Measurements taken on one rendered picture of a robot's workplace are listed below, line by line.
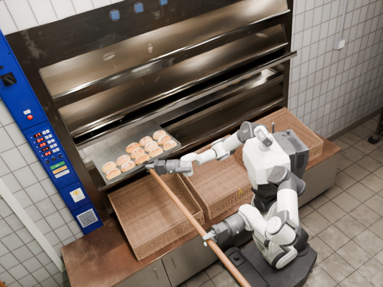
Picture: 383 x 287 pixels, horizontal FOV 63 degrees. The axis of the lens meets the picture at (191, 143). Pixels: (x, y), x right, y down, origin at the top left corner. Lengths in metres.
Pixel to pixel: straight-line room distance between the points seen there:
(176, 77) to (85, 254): 1.45
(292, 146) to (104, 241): 1.56
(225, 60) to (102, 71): 0.92
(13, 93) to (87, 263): 1.27
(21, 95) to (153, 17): 0.88
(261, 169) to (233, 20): 1.15
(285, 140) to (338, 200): 1.72
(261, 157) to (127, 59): 1.01
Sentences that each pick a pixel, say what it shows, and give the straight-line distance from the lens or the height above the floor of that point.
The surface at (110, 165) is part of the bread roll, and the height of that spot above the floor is 1.23.
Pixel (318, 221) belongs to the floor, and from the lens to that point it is 3.19.
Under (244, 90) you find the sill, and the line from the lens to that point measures 2.66.
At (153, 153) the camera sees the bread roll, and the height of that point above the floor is 1.22.
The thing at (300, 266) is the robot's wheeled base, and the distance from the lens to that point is 2.71.
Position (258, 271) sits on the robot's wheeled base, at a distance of 2.66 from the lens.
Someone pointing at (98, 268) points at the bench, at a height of 0.58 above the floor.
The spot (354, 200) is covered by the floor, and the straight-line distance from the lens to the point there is 3.43.
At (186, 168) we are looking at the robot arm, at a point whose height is 1.22.
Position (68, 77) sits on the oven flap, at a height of 1.79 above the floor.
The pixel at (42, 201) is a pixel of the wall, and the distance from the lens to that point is 2.39.
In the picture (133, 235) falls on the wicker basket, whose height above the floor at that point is 0.59.
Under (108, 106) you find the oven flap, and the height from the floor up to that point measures 1.52.
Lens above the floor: 2.51
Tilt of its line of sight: 38 degrees down
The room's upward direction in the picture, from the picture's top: 11 degrees counter-clockwise
